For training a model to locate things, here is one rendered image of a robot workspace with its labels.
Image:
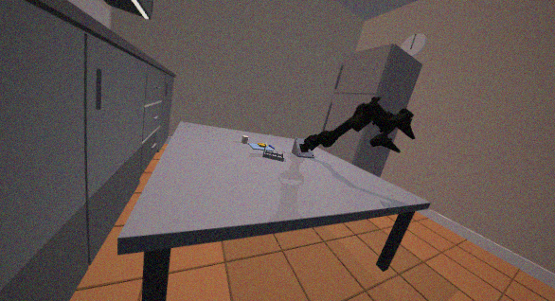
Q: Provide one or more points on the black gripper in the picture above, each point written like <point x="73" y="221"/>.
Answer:
<point x="382" y="138"/>

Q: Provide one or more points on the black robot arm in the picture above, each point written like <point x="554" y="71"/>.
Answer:
<point x="363" y="115"/>

